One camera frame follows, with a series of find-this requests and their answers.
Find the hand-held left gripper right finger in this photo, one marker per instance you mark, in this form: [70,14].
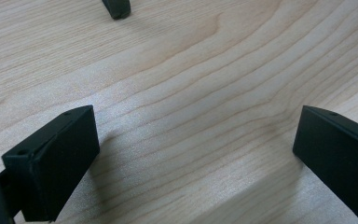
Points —
[338,165]

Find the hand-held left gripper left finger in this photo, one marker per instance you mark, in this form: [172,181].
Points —
[49,168]

